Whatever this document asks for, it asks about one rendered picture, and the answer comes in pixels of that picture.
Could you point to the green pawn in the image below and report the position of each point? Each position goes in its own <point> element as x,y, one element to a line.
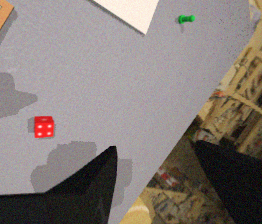
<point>183,19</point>

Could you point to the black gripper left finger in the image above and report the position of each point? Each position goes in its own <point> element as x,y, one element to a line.
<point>83,198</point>

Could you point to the red die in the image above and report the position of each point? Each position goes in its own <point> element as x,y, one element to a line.
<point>43,126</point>

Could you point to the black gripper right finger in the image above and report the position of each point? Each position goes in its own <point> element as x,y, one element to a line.
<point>236,178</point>

